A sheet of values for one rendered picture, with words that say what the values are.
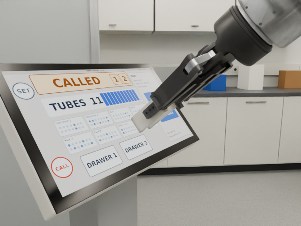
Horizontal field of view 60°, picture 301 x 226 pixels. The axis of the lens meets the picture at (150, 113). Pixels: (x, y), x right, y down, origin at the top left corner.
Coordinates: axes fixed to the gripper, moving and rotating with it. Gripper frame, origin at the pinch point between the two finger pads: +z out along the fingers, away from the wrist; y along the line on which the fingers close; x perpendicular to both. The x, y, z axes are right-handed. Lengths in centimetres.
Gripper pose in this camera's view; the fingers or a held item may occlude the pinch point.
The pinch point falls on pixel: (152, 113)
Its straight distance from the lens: 43.8
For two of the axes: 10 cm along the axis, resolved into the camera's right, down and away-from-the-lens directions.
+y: -5.7, 1.8, -8.0
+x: 5.4, 8.2, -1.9
